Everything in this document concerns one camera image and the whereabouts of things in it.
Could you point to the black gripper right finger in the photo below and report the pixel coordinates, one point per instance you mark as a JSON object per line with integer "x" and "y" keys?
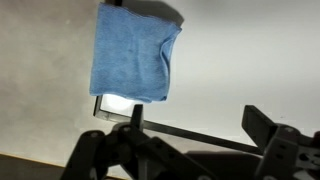
{"x": 286, "y": 150}

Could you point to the black framed whiteboard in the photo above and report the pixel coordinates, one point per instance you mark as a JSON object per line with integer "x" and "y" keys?
{"x": 233, "y": 66}

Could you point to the blue microfiber cloth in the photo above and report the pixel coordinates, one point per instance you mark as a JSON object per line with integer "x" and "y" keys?
{"x": 130, "y": 56}

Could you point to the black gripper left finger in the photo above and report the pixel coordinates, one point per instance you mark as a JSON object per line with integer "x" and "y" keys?
{"x": 150, "y": 153}

